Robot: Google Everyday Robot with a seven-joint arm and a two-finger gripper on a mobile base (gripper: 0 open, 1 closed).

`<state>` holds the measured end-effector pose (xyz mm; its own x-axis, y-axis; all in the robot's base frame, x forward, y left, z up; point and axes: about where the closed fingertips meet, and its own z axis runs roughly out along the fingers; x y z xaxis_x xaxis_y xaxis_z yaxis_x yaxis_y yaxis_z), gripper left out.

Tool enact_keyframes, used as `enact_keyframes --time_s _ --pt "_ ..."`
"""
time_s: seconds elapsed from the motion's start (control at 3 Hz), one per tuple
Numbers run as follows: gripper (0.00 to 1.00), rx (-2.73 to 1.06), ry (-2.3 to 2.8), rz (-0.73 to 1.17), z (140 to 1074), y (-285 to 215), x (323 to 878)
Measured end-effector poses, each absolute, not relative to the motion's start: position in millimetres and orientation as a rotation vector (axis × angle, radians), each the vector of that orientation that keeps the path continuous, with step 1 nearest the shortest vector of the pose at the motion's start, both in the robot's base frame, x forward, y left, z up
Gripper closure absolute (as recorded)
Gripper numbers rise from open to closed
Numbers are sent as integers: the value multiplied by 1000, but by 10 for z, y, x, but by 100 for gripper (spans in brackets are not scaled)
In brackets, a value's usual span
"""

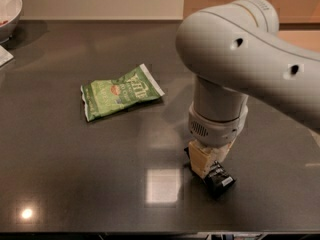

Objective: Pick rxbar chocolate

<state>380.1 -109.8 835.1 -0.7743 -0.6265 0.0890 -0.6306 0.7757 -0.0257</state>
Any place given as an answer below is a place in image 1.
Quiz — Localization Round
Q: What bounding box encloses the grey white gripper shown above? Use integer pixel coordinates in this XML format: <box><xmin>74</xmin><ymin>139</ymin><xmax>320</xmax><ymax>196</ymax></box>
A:
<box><xmin>188</xmin><ymin>105</ymin><xmax>248</xmax><ymax>179</ymax></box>

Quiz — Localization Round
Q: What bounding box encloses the black rxbar chocolate wrapper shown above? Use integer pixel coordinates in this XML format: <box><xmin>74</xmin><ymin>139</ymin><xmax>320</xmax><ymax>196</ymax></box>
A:
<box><xmin>184</xmin><ymin>147</ymin><xmax>235</xmax><ymax>199</ymax></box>

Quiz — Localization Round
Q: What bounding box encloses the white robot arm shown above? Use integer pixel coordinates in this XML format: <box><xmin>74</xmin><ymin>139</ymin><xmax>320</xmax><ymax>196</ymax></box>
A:
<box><xmin>176</xmin><ymin>0</ymin><xmax>320</xmax><ymax>178</ymax></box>

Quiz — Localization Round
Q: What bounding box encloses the green chip bag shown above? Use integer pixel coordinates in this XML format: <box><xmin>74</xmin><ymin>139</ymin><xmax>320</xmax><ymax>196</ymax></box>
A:
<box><xmin>80</xmin><ymin>64</ymin><xmax>164</xmax><ymax>122</ymax></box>

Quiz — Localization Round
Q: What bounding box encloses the white paper sheet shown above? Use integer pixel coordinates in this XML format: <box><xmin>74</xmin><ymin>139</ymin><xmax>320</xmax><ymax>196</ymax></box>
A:
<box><xmin>0</xmin><ymin>45</ymin><xmax>14</xmax><ymax>67</ymax></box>

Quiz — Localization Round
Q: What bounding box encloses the white bowl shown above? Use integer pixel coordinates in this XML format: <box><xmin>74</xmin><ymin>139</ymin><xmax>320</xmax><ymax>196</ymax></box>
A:
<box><xmin>0</xmin><ymin>0</ymin><xmax>23</xmax><ymax>43</ymax></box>

